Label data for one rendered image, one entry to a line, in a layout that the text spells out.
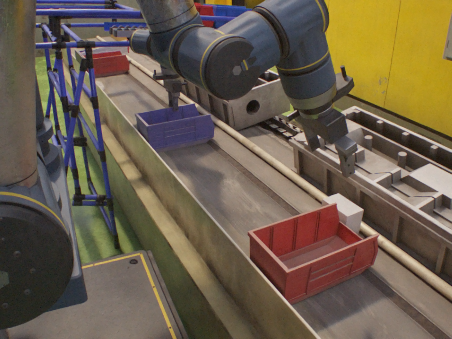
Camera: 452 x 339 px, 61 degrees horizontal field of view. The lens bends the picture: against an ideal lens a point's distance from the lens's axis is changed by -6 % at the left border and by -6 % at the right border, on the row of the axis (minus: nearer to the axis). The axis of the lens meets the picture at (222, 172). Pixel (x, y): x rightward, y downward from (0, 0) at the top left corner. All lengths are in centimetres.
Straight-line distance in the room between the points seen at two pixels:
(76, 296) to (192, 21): 61
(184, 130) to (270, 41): 127
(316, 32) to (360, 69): 386
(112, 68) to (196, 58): 267
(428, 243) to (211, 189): 82
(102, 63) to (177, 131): 152
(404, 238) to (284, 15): 87
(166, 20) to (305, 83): 28
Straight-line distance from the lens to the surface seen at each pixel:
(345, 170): 91
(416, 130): 422
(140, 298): 173
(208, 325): 173
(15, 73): 52
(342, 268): 119
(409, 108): 423
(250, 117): 215
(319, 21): 76
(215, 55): 65
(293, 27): 73
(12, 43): 51
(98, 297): 178
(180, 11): 79
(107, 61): 332
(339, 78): 90
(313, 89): 80
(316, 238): 132
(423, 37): 407
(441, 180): 140
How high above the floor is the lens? 158
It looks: 29 degrees down
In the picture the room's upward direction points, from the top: straight up
